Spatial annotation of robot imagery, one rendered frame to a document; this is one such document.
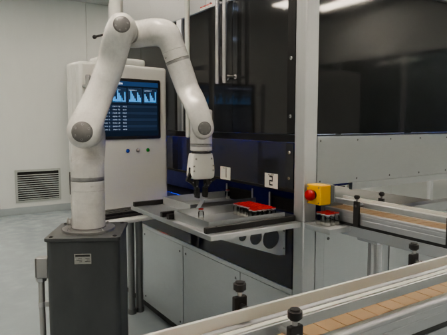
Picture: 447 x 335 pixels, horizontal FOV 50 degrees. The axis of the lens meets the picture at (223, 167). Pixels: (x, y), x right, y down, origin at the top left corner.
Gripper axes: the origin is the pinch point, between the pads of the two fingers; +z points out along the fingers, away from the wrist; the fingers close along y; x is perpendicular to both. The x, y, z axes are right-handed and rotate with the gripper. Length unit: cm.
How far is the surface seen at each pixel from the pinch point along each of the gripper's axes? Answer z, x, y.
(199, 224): 9.8, 11.3, 7.3
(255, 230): 11.4, 22.7, -8.9
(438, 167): -7, 24, -115
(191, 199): 9.9, -41.8, -19.0
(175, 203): 9.2, -29.9, -4.4
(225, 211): 10.0, -7.8, -16.2
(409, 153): -14, 24, -93
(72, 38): -144, -532, -102
